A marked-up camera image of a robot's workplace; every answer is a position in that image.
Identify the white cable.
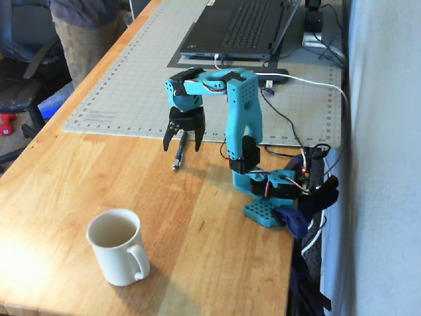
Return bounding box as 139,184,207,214
213,53,351,257

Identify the dark blue clamp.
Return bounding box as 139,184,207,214
274,174,341,240

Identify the black office chair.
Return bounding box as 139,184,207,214
0,0,72,166

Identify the white ceramic mug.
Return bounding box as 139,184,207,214
86,208,151,287

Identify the red dumbbell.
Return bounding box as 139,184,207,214
0,113,17,138

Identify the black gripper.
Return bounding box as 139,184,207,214
162,107,207,153

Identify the person in tan trousers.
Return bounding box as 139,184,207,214
49,0,133,90

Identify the black monitor stand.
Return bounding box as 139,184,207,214
301,0,330,47

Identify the dark grey laptop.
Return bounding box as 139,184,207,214
178,0,302,62

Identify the grey gridded cutting mat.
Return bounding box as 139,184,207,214
61,0,343,147

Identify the black cable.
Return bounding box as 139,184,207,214
260,87,307,151

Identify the black usb hub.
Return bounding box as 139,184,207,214
255,68,291,85

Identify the blue box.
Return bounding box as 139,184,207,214
37,81,75,122

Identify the black pen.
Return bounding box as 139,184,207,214
172,130,189,173

